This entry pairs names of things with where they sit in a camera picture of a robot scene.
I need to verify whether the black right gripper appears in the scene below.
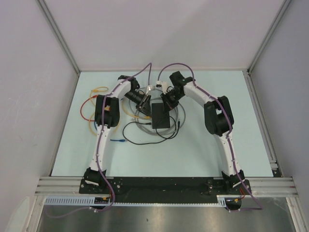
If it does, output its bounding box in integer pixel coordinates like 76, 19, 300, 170
161, 90, 184, 115

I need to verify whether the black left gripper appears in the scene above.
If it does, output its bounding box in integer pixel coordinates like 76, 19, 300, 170
125, 90, 152, 117

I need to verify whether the black power cable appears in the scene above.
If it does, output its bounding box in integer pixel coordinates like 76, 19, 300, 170
122, 116, 181, 146

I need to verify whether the red ethernet cable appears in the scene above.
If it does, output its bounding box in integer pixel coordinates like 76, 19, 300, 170
80, 99, 97, 121

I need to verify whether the yellow ethernet cable top port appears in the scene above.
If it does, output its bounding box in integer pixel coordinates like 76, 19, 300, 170
90, 86, 108, 107

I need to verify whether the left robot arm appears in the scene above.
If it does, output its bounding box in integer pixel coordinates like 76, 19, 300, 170
83, 75, 151, 193

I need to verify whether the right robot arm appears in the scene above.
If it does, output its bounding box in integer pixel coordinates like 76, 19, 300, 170
161, 71, 245, 194

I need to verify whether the black network switch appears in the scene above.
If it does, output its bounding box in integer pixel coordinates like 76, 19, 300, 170
151, 103, 170, 129

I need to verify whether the grey ethernet cable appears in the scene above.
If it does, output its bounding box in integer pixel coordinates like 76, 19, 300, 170
128, 86, 186, 137

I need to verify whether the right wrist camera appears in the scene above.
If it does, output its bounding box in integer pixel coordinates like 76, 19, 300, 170
155, 81, 169, 94

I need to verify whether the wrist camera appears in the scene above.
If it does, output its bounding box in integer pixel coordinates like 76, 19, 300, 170
155, 81, 169, 94
145, 85, 155, 95

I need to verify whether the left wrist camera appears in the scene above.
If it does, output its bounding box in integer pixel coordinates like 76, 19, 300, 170
145, 85, 155, 95

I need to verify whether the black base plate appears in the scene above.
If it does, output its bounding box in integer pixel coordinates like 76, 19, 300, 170
79, 176, 252, 203

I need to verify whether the grey cable duct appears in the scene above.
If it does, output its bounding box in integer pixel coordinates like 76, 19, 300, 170
45, 196, 226, 207

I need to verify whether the aluminium frame rail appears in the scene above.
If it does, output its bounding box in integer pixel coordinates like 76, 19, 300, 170
35, 177, 298, 197

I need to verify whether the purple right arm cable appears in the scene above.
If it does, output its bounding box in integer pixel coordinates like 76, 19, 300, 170
157, 62, 264, 211

